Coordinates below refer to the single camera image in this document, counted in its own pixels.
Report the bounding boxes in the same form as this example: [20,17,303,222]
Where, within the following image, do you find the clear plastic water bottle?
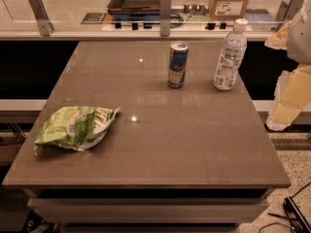
[213,18,248,90]

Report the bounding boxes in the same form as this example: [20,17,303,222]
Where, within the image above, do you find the black device on floor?
[283,197,311,233]

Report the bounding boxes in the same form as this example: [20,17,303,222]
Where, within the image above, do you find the green jalapeno chip bag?
[33,106,121,153]

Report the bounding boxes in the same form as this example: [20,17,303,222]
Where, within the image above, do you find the middle metal glass bracket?
[160,0,171,37]

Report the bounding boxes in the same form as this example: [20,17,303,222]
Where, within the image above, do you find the blue silver energy drink can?
[168,41,190,88]

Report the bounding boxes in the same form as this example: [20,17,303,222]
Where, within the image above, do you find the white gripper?
[264,0,311,131]

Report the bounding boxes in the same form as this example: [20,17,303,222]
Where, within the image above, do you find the left metal glass bracket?
[28,0,54,36]

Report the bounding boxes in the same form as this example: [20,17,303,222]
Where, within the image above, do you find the right metal glass bracket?
[275,0,305,28]

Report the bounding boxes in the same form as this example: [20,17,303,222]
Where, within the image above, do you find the metal glass bracket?
[160,0,171,37]
[275,0,305,28]
[28,0,54,36]

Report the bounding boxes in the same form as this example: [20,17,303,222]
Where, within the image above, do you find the brown cardboard box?
[208,0,249,20]

